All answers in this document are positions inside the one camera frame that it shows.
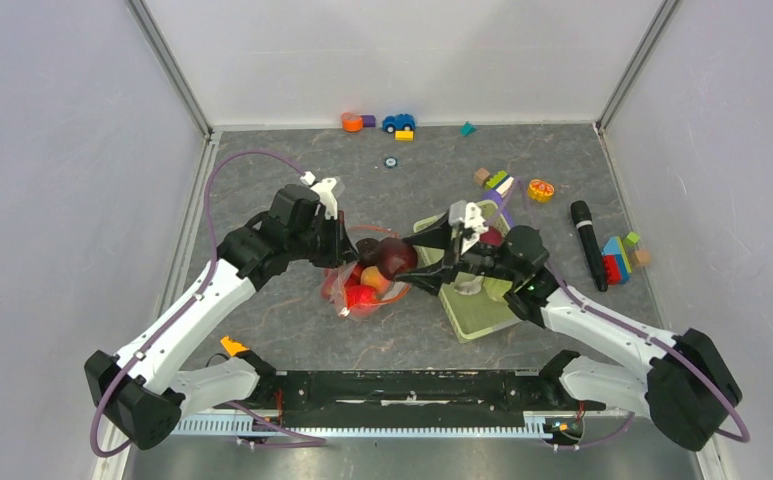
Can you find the blue toy car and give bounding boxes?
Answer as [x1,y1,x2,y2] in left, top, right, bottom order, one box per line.
[381,113,416,134]

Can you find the green white block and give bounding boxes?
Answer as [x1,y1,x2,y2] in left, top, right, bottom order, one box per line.
[483,170,515,197]

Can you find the yellow small block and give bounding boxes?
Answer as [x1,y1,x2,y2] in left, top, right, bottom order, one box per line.
[394,130,414,142]

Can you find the teal triangle block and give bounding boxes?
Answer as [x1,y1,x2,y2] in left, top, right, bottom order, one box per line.
[460,121,477,137]

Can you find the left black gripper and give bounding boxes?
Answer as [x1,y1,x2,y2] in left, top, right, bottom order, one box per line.
[288,210,360,268]

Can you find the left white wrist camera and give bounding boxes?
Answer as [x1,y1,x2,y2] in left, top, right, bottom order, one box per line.
[300,171,345,220]

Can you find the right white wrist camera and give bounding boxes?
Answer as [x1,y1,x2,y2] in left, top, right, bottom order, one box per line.
[448,200,489,254]

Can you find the green perforated plastic basket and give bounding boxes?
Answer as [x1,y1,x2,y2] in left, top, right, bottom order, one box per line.
[412,200,521,343]

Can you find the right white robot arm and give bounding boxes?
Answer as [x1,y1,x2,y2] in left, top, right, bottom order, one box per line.
[396,216,750,451]

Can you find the black microphone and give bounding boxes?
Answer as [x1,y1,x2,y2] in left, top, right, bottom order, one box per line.
[570,200,609,292]

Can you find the brown wooden cube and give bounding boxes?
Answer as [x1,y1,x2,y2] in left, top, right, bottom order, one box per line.
[473,168,491,187]

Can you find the small round badge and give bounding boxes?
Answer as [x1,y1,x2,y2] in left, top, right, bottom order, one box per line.
[383,156,399,169]

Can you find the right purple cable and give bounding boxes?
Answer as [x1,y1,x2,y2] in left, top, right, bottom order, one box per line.
[491,177,752,452]

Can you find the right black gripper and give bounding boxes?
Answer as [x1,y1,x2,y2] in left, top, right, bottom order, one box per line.
[395,209,520,298]

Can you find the purple eggplant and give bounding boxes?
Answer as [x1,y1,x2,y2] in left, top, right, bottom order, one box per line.
[480,190,517,231]

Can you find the colourful block stack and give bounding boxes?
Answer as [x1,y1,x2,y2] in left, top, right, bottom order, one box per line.
[602,231,651,285]

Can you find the purple cable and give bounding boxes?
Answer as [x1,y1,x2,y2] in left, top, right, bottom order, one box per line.
[491,177,752,452]
[89,150,328,460]

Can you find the orange peach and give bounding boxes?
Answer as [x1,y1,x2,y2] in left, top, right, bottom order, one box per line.
[359,266,392,295]

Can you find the yellow red round toy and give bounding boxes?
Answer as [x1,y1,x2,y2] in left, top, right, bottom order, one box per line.
[526,179,555,203]

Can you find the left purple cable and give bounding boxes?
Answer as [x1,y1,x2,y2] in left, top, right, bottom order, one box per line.
[89,150,328,460]

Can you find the green cabbage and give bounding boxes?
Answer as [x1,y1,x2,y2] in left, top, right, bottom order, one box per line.
[483,277,513,302]

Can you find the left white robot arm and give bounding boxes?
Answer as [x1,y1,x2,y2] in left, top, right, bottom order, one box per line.
[84,178,356,450]

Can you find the clear zip top bag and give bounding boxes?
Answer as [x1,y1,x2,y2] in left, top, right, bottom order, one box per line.
[320,225,419,319]

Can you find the dark red apple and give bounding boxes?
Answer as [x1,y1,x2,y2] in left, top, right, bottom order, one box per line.
[375,237,418,280]

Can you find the red lychee bunch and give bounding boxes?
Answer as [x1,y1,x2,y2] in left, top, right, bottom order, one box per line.
[319,264,363,304]

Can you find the white garlic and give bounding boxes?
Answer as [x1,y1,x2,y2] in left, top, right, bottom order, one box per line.
[454,277,484,296]

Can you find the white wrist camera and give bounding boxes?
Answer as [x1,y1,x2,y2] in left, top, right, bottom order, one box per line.
[300,171,345,220]
[448,200,489,254]

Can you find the red textured ball fruit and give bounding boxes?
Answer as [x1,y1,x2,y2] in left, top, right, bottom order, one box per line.
[345,284,380,315]

